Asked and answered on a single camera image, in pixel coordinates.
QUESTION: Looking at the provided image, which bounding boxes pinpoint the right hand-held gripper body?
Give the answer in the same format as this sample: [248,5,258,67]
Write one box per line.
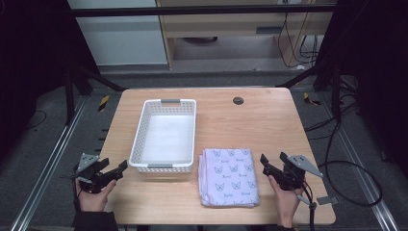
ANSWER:
[278,154,324,191]

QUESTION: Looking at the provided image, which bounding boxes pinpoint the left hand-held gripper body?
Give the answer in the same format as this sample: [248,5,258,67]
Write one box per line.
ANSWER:
[73,152,113,194]

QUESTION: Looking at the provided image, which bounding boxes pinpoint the lavender cat-print cloth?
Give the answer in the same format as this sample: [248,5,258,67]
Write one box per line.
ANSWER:
[197,147,261,208]

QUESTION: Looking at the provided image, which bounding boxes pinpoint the white plastic perforated basket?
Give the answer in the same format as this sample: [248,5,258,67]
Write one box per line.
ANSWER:
[128,98,197,174]

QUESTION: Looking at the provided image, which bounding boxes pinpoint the person's left hand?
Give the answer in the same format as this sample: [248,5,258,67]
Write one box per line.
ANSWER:
[75,177,117,213]

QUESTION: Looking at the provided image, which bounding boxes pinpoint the person's right hand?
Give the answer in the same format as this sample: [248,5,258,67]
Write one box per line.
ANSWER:
[268,174,304,229]

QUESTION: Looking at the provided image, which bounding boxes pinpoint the yellow and black tape strip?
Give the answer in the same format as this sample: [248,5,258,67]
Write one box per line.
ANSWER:
[302,91,322,107]
[97,94,111,113]

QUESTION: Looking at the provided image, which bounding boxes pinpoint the black metal stand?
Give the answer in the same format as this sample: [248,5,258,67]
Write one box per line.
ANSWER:
[276,61,344,123]
[63,62,129,127]

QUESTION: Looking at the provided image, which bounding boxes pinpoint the black curtain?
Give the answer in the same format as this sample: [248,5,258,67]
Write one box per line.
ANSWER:
[0,0,101,162]
[312,0,408,176]

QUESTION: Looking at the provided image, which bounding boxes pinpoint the white cabinet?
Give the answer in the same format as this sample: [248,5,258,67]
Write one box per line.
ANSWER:
[66,0,169,67]

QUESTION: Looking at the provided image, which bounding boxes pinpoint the light wooden desk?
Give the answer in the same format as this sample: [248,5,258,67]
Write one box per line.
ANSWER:
[155,0,339,70]

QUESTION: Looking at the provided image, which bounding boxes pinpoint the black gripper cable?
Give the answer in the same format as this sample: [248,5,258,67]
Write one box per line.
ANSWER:
[301,180,319,231]

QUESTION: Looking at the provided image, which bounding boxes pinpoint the grey flat metal bracket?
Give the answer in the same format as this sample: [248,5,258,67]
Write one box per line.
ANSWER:
[316,195,340,206]

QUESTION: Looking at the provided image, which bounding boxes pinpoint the silver floor rail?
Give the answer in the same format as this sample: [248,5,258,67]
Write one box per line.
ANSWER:
[10,95,89,231]
[319,90,402,231]

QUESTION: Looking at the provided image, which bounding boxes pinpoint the black looped floor cable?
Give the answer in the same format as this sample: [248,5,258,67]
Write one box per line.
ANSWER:
[303,107,384,208]

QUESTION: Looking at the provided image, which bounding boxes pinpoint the black hanging desk cables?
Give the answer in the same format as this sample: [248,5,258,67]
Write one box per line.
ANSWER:
[276,12,322,70]

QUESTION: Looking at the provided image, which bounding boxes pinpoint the black horizontal frame bar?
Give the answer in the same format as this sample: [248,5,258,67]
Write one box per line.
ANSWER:
[70,4,337,18]

